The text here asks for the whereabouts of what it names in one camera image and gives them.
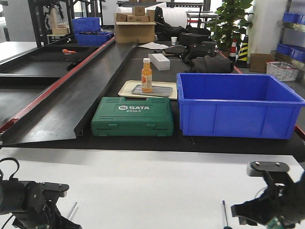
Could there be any yellow black striped post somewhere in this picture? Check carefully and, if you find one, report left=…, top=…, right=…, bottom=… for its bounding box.
left=235, top=35, right=249, bottom=68

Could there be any white rectangular box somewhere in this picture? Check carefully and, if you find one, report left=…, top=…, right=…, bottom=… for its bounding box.
left=148, top=53, right=170, bottom=71

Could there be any orange juice bottle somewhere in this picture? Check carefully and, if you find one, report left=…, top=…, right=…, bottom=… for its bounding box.
left=141, top=58, right=152, bottom=93

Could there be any green SATA tool case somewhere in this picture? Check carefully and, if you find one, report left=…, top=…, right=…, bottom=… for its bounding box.
left=91, top=97, right=174, bottom=136

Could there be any orange white traffic cone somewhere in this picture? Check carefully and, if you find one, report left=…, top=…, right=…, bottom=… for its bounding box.
left=229, top=38, right=237, bottom=62

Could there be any white paper cup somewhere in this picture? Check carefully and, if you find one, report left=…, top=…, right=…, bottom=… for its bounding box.
left=171, top=37, right=177, bottom=46

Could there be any dark grey cloth bundle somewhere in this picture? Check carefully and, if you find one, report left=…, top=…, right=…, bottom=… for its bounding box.
left=185, top=55, right=234, bottom=73

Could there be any large open cardboard box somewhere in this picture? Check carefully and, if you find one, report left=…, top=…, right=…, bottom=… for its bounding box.
left=114, top=22, right=155, bottom=43

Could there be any blue crate on far table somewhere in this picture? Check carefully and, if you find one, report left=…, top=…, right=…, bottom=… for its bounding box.
left=72, top=17, right=113, bottom=46

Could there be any beige plastic tray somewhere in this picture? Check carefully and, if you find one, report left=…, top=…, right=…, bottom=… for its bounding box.
left=118, top=80, right=177, bottom=100

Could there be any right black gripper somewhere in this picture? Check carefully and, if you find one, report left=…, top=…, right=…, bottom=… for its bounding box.
left=231, top=175, right=305, bottom=229

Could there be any screwdriver green black handle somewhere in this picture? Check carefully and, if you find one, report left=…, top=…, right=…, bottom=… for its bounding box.
left=66, top=202, right=78, bottom=219
left=222, top=200, right=232, bottom=229

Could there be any green potted plant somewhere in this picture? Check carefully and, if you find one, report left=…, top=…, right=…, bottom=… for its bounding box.
left=207, top=0, right=253, bottom=52

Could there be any small grey metal tray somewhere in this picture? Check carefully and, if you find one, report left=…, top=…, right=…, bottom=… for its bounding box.
left=132, top=84, right=173, bottom=97

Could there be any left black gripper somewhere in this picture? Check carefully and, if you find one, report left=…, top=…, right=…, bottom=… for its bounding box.
left=0, top=180, right=81, bottom=229

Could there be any large blue plastic bin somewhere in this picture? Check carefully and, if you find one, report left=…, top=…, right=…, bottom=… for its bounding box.
left=176, top=73, right=305, bottom=139

